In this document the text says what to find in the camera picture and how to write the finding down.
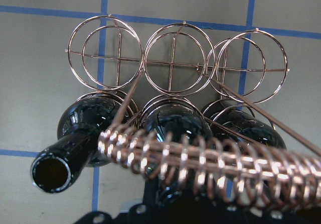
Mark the copper wire wine basket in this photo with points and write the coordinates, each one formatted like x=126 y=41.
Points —
x=179 y=63

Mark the dark bottle in basket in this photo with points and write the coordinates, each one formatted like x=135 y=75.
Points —
x=248 y=126
x=58 y=166

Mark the dark glass wine bottle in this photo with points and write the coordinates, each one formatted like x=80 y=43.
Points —
x=186 y=124

